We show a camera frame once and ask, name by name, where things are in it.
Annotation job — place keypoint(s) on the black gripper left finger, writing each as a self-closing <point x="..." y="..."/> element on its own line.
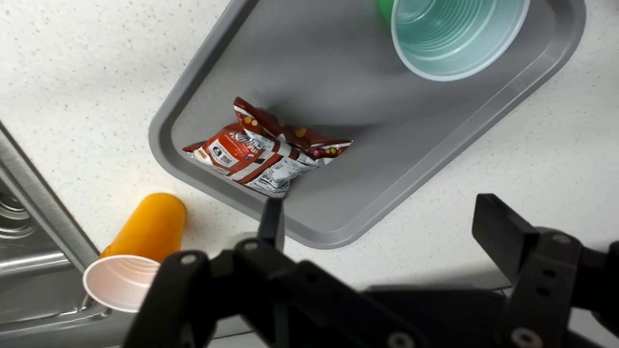
<point x="193" y="302"/>

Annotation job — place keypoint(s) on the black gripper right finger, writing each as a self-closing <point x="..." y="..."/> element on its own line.
<point x="547" y="283"/>

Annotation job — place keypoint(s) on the yellow plastic cup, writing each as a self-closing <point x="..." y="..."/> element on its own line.
<point x="147" y="225"/>

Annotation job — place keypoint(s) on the green plastic cup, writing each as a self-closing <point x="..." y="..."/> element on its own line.
<point x="451" y="31"/>

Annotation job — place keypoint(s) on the grey plastic tray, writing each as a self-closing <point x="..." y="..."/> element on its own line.
<point x="335" y="84"/>

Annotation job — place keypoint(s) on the red snack bag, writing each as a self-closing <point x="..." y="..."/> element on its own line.
<point x="257" y="155"/>

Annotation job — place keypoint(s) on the stainless steel sink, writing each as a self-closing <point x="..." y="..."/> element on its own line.
<point x="31" y="258"/>

